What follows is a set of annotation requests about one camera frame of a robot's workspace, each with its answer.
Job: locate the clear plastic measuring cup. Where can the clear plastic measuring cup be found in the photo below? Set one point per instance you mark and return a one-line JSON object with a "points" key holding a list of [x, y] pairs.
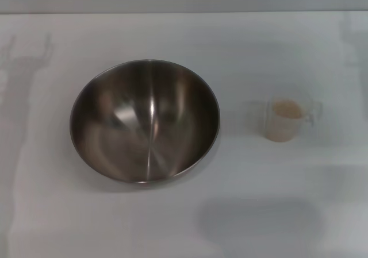
{"points": [[312, 113]]}

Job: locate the stainless steel mixing bowl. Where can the stainless steel mixing bowl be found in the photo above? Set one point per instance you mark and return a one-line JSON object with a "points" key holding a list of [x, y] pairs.
{"points": [[143, 126]]}

